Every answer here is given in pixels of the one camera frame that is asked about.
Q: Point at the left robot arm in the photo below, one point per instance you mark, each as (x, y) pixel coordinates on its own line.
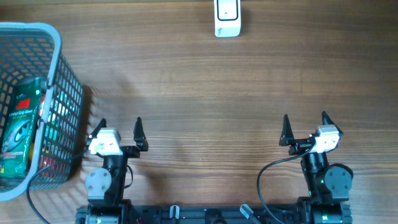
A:
(106, 185)

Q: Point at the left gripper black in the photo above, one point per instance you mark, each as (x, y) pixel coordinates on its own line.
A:
(134, 152)

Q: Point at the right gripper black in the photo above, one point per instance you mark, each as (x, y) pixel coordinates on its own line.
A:
(299, 145)

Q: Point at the grey plastic shopping basket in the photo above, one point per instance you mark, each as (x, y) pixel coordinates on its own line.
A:
(41, 105)

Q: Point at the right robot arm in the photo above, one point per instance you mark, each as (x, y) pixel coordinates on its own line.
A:
(328, 184)

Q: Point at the green 3M gloves package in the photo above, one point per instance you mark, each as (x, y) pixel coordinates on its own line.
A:
(20, 128)

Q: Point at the white barcode scanner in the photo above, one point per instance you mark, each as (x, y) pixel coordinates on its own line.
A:
(227, 14)

